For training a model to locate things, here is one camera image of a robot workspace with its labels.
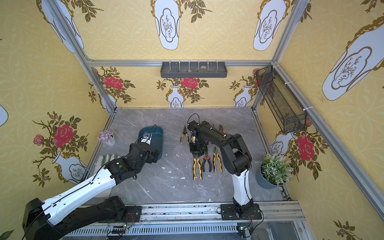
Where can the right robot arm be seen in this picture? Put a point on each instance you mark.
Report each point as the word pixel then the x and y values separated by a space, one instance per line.
pixel 235 157

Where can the small orange black pliers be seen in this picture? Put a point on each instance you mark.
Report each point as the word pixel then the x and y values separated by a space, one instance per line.
pixel 207 159

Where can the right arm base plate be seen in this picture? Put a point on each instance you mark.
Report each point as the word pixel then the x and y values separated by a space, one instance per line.
pixel 234 212

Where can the black wire mesh basket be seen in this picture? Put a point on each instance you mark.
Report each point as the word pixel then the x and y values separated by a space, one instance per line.
pixel 286 110

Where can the aluminium front rail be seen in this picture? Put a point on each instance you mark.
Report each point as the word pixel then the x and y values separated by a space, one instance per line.
pixel 281 221

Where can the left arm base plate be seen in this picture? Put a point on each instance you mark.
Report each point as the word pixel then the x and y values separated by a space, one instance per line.
pixel 131 214

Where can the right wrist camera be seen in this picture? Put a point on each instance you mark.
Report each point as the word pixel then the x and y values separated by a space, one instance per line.
pixel 193 128

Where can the green potted plant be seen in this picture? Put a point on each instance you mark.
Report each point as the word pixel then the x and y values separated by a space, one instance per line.
pixel 274 171

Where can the yellow wide handle pliers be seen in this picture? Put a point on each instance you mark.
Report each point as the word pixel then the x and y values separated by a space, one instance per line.
pixel 217 164

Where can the teal plastic storage box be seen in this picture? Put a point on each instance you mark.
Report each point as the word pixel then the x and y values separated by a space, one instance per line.
pixel 153 138

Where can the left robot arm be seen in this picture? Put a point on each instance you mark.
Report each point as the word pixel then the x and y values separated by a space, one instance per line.
pixel 54 218

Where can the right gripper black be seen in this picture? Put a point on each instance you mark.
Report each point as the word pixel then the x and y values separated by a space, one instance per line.
pixel 197 147

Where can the yellow pliers silver head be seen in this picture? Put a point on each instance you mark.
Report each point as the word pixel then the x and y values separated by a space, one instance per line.
pixel 197 168

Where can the grey wall shelf tray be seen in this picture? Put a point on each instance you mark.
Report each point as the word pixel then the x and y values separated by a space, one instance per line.
pixel 194 69

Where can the yellow black striped pliers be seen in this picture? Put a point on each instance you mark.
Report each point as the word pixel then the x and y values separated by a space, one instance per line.
pixel 185 135

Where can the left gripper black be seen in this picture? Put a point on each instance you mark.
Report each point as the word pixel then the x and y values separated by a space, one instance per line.
pixel 153 148

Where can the pink flower pot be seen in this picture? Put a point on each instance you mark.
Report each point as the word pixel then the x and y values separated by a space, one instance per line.
pixel 107 137

